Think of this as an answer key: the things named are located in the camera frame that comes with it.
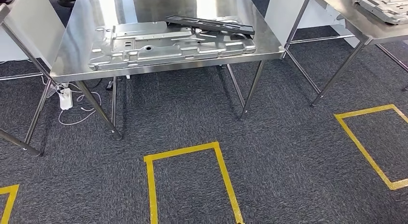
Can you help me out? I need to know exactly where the black plastic panel part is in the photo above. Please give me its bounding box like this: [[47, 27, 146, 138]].
[[164, 14, 256, 36]]

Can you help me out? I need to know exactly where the stainless steel workbench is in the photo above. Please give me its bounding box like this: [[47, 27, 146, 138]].
[[282, 0, 408, 107], [49, 0, 286, 141], [0, 2, 60, 157]]

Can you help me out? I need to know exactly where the stamped sheet metal plate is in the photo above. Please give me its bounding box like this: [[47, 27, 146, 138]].
[[88, 15, 257, 72], [353, 0, 408, 26]]

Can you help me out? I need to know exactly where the white power strip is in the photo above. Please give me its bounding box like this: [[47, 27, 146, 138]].
[[59, 87, 74, 111]]

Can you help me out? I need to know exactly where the black power cable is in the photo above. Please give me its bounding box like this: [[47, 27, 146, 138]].
[[90, 76, 115, 92]]

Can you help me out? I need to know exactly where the white power cable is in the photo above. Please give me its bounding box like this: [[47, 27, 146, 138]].
[[39, 74, 102, 126]]

